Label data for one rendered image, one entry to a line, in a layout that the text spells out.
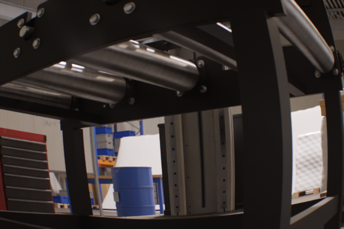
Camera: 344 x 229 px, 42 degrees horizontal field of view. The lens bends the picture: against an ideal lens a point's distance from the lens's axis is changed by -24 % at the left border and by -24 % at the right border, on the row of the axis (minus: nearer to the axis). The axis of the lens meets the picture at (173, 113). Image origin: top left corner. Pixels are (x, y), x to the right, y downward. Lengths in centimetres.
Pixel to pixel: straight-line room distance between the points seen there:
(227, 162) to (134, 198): 471
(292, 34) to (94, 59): 57
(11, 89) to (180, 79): 67
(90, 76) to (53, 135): 482
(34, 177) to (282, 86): 330
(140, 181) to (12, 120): 225
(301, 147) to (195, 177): 743
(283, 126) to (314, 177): 917
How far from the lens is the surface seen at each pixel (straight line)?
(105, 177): 968
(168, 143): 283
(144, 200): 739
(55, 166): 666
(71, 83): 182
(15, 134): 395
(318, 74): 182
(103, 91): 198
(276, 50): 91
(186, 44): 136
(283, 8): 93
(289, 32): 126
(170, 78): 181
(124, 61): 157
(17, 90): 197
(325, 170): 539
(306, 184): 1006
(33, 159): 405
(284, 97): 90
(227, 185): 270
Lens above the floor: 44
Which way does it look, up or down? 9 degrees up
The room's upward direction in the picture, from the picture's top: 4 degrees counter-clockwise
